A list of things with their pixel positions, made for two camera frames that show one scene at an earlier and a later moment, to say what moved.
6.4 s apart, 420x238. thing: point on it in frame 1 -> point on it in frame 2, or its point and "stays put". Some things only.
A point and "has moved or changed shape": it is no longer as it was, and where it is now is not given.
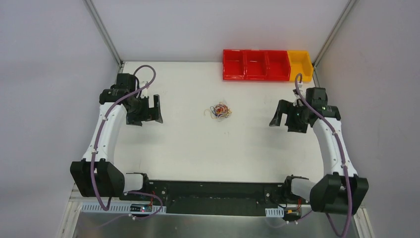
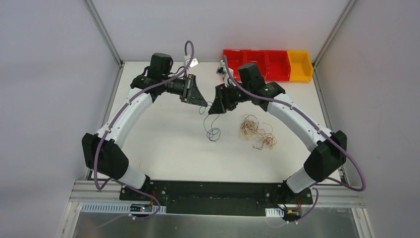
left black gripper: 150,111 -> 188,89
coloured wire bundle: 220,111 has moved or changed shape
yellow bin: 300,63 stays put
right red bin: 278,65 stays put
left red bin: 234,64 stays put
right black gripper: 289,115 -> 223,97
